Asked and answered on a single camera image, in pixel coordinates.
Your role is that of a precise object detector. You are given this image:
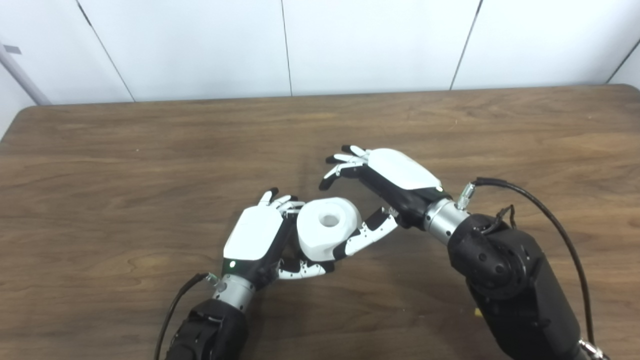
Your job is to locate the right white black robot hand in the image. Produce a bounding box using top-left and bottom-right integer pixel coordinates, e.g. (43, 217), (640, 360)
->
(318, 145), (452, 261)

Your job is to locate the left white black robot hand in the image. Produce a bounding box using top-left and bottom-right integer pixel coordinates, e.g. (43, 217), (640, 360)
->
(221, 188), (336, 291)

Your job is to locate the round white plastic piece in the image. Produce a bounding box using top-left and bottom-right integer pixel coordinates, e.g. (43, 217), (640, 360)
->
(296, 197), (363, 262)

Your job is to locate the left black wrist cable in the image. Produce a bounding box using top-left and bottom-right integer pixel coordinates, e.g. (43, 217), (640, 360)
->
(153, 272), (221, 360)

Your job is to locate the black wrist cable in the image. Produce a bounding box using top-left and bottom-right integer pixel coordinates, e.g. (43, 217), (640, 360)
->
(153, 272), (221, 360)
(456, 177), (608, 360)

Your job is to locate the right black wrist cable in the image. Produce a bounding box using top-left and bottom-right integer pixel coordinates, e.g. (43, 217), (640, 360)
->
(456, 177), (608, 360)

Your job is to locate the grey wall corner post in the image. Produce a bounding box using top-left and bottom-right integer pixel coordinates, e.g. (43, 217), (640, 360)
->
(0, 42), (52, 107)

